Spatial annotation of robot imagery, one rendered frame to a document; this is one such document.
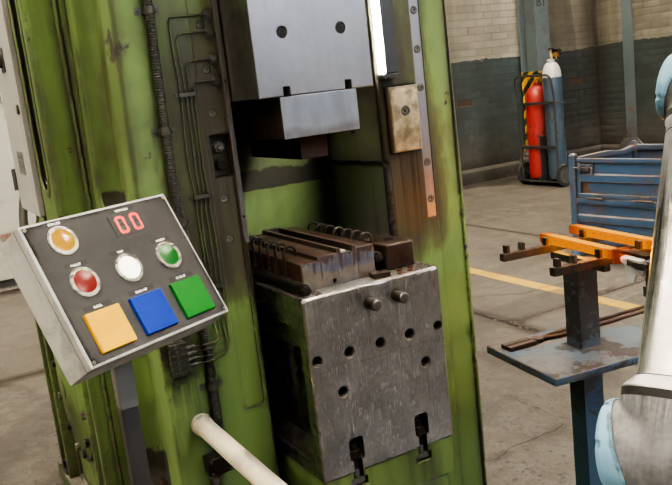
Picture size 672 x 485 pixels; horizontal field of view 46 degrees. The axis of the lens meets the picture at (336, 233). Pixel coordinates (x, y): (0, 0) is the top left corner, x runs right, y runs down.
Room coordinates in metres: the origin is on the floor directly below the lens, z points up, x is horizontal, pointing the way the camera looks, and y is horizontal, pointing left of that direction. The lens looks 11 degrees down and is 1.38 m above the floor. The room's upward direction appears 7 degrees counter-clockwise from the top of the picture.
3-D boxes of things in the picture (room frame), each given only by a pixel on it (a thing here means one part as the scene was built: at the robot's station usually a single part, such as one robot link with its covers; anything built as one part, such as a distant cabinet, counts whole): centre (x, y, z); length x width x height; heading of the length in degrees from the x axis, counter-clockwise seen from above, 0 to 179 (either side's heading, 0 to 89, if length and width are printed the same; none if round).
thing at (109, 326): (1.35, 0.41, 1.01); 0.07 x 0.05 x 0.07; 144
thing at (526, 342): (2.09, -0.68, 0.66); 0.60 x 0.04 x 0.01; 114
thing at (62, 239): (1.40, 0.48, 1.16); 0.05 x 0.03 x 0.04; 119
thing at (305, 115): (2.03, 0.10, 1.32); 0.42 x 0.20 x 0.10; 29
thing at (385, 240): (1.99, -0.13, 0.95); 0.12 x 0.08 x 0.06; 29
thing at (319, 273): (2.03, 0.10, 0.96); 0.42 x 0.20 x 0.09; 29
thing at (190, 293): (1.51, 0.29, 1.01); 0.07 x 0.05 x 0.07; 144
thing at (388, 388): (2.07, 0.06, 0.69); 0.56 x 0.38 x 0.45; 29
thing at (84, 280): (1.38, 0.45, 1.09); 0.05 x 0.03 x 0.04; 119
